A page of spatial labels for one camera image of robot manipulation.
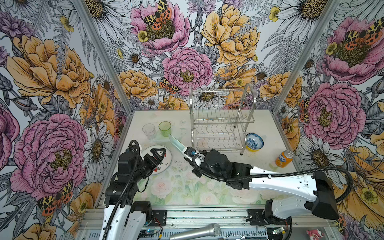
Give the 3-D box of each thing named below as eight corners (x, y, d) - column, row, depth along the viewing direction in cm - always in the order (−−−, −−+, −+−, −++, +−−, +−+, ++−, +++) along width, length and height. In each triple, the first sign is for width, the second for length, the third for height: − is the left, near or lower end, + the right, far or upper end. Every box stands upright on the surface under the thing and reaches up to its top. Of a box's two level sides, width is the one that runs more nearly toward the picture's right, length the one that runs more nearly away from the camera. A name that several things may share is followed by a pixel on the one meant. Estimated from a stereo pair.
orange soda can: (275, 168, 94) (284, 158, 84) (273, 160, 97) (281, 150, 88) (285, 168, 94) (295, 159, 85) (282, 160, 97) (291, 150, 88)
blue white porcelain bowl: (245, 153, 100) (249, 146, 94) (242, 139, 107) (245, 132, 101) (261, 153, 100) (265, 146, 94) (257, 139, 107) (260, 132, 101)
